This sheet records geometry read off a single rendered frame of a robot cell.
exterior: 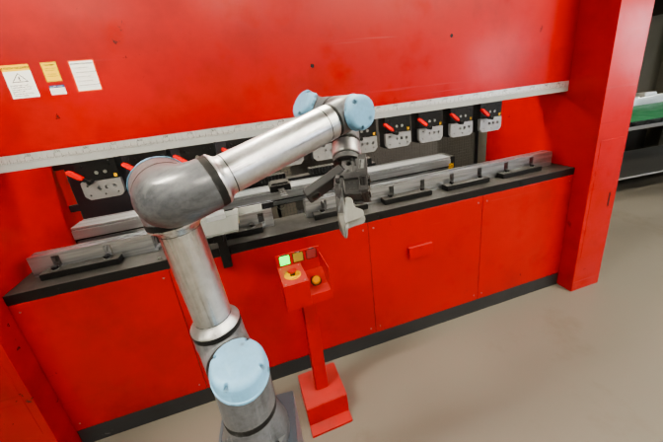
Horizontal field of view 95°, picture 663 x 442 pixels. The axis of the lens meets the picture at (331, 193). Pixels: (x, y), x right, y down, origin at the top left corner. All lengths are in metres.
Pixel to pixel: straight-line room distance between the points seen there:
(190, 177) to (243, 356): 0.40
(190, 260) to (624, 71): 2.33
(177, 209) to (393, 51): 1.36
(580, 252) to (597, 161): 0.62
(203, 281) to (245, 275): 0.87
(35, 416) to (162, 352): 0.50
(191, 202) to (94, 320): 1.30
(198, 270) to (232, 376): 0.22
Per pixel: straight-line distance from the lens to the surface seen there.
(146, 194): 0.56
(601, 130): 2.39
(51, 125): 1.63
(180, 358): 1.87
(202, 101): 1.48
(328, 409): 1.78
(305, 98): 0.76
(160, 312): 1.71
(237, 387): 0.72
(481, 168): 2.09
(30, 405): 1.97
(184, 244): 0.69
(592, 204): 2.53
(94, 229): 2.01
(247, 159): 0.55
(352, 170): 0.76
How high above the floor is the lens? 1.51
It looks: 19 degrees down
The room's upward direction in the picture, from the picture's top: 7 degrees counter-clockwise
